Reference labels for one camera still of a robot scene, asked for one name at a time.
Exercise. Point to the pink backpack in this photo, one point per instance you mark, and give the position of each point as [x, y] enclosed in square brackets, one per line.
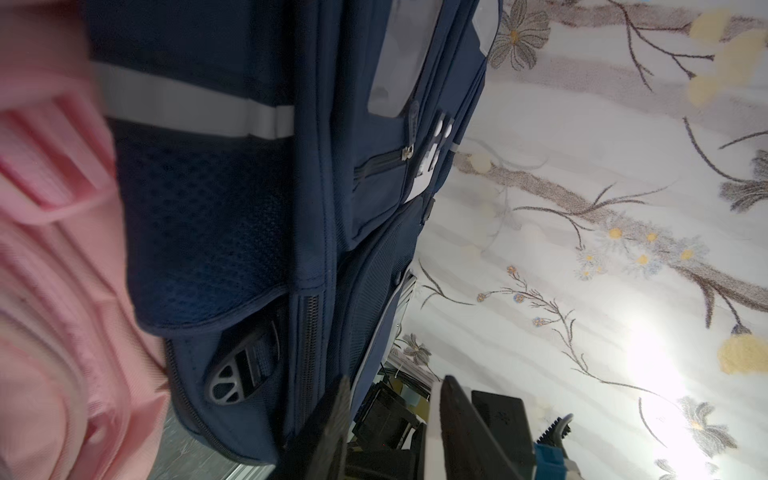
[84, 393]

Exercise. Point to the navy blue backpack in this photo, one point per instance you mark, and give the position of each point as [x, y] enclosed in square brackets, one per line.
[277, 161]

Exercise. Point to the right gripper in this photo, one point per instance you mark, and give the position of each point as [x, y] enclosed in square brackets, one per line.
[387, 438]

